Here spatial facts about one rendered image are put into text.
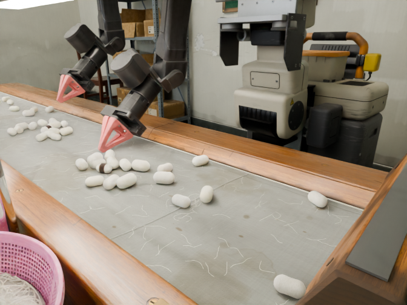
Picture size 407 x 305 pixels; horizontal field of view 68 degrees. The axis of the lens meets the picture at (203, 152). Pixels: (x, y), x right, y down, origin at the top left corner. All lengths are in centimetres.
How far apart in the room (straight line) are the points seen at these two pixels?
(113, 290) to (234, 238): 17
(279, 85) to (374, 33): 143
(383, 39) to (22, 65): 466
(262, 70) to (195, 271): 85
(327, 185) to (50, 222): 41
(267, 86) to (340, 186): 64
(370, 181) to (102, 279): 42
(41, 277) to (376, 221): 33
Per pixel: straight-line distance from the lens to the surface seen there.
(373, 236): 23
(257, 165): 58
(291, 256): 39
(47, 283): 38
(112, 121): 69
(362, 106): 124
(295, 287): 33
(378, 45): 241
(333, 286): 20
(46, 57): 549
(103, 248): 36
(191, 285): 34
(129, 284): 31
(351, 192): 52
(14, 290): 40
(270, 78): 108
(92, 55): 100
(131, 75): 69
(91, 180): 55
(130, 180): 53
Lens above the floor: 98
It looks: 21 degrees down
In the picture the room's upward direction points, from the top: straight up
